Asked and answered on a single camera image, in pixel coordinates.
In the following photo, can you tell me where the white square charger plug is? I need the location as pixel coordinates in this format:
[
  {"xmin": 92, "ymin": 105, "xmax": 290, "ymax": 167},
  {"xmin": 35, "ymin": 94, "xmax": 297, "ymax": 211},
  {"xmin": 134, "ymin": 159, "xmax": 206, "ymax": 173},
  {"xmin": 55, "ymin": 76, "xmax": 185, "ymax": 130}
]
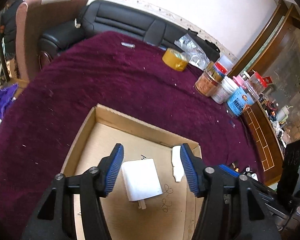
[{"xmin": 121, "ymin": 159, "xmax": 162, "ymax": 210}]

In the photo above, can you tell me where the white plastic piece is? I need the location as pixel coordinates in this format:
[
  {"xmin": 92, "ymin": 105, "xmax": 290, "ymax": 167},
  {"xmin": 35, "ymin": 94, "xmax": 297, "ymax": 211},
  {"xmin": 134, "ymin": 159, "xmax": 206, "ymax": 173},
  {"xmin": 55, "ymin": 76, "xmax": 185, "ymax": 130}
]
[{"xmin": 171, "ymin": 146, "xmax": 184, "ymax": 182}]

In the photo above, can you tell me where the wooden brick pattern cabinet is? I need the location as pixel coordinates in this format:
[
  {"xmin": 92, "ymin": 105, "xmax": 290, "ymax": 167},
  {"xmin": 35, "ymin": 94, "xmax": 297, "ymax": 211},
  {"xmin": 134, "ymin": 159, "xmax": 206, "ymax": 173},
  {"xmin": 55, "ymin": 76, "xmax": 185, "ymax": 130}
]
[{"xmin": 242, "ymin": 101, "xmax": 283, "ymax": 186}]

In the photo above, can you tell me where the shallow cardboard box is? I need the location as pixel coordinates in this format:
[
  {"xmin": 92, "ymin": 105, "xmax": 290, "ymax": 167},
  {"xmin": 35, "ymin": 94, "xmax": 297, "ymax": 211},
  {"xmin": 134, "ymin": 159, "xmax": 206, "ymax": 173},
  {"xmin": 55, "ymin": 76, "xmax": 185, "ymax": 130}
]
[{"xmin": 61, "ymin": 105, "xmax": 202, "ymax": 239}]

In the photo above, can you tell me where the white green cup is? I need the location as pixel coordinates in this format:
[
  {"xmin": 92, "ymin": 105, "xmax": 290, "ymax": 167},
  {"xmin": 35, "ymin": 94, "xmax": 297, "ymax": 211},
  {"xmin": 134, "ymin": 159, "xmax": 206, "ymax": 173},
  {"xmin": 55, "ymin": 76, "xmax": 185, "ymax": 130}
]
[{"xmin": 277, "ymin": 105, "xmax": 289, "ymax": 122}]

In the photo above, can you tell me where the blue label cartoon jar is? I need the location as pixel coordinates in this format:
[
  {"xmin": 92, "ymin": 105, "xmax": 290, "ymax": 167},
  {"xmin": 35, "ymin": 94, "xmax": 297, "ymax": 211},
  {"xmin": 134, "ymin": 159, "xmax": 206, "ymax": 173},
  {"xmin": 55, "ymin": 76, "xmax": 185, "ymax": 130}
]
[{"xmin": 224, "ymin": 86, "xmax": 258, "ymax": 117}]

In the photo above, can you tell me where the burgundy velvet table cloth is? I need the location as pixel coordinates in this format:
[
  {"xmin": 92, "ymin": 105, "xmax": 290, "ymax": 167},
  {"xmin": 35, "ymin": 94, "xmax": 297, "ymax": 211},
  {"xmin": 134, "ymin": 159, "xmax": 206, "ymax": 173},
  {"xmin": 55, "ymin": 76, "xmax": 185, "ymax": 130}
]
[{"xmin": 0, "ymin": 31, "xmax": 264, "ymax": 239}]

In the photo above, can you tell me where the orange label jar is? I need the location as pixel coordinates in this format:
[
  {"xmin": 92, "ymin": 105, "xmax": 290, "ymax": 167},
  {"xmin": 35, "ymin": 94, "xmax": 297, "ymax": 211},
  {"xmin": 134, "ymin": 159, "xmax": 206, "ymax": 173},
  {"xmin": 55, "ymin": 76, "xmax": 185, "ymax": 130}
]
[{"xmin": 195, "ymin": 70, "xmax": 220, "ymax": 97}]

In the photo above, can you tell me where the white label jar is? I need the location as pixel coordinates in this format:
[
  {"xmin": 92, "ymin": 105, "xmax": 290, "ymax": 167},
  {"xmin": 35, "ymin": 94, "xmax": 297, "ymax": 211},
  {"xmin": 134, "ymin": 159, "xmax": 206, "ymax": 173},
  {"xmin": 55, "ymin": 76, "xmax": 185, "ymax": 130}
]
[{"xmin": 211, "ymin": 76, "xmax": 238, "ymax": 105}]

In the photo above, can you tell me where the small red lid jar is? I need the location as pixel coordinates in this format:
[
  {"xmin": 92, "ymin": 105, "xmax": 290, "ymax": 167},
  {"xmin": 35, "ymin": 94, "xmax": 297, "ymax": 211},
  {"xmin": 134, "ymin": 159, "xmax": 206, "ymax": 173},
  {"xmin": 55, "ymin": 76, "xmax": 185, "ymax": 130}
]
[{"xmin": 205, "ymin": 62, "xmax": 227, "ymax": 83}]

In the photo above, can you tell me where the pink lid jar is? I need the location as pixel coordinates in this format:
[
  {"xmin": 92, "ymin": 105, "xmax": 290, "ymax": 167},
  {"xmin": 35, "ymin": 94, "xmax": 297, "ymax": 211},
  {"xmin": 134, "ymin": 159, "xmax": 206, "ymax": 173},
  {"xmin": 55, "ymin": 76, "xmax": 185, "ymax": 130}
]
[{"xmin": 232, "ymin": 75, "xmax": 245, "ymax": 87}]

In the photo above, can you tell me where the red lid clear jar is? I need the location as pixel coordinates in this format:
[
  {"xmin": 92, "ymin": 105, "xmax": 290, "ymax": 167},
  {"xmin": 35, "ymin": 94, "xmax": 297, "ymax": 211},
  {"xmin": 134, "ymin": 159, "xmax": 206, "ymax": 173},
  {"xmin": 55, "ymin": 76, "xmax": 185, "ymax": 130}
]
[{"xmin": 246, "ymin": 72, "xmax": 268, "ymax": 98}]

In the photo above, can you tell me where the yellow tape roll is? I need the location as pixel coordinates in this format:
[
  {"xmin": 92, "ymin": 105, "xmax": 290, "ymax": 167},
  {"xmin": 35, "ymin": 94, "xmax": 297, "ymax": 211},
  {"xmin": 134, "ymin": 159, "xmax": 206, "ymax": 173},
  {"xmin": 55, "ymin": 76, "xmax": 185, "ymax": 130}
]
[{"xmin": 162, "ymin": 48, "xmax": 190, "ymax": 72}]

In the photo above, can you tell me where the clear plastic bag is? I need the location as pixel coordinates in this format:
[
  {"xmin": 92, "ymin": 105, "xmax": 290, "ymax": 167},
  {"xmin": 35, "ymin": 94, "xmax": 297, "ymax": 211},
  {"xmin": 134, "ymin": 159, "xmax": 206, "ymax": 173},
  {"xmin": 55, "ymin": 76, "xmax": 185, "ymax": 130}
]
[{"xmin": 174, "ymin": 34, "xmax": 210, "ymax": 70}]

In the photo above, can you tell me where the small silver wrapper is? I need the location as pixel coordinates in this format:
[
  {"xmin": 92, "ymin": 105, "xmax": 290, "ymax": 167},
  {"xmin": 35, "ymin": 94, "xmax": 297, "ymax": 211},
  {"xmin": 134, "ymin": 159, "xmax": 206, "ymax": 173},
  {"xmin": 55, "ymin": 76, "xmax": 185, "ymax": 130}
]
[{"xmin": 121, "ymin": 42, "xmax": 135, "ymax": 49}]

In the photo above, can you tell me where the purple cloth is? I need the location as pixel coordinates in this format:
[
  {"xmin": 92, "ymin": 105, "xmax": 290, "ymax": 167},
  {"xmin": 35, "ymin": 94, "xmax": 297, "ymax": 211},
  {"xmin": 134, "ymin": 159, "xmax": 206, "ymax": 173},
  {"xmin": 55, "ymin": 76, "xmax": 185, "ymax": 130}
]
[{"xmin": 0, "ymin": 83, "xmax": 18, "ymax": 119}]

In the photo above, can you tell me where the black leather sofa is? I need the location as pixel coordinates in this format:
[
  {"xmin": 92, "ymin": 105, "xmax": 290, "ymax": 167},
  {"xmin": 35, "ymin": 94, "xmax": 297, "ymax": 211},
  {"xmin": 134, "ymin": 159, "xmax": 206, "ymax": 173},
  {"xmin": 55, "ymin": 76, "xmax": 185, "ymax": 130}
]
[{"xmin": 38, "ymin": 0, "xmax": 220, "ymax": 61}]

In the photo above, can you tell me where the brown upholstered chair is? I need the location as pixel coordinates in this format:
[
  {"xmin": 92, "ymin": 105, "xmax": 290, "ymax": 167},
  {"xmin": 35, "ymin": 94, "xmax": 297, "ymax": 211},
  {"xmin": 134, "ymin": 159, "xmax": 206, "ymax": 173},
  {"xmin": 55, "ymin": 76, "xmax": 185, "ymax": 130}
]
[{"xmin": 15, "ymin": 0, "xmax": 88, "ymax": 81}]

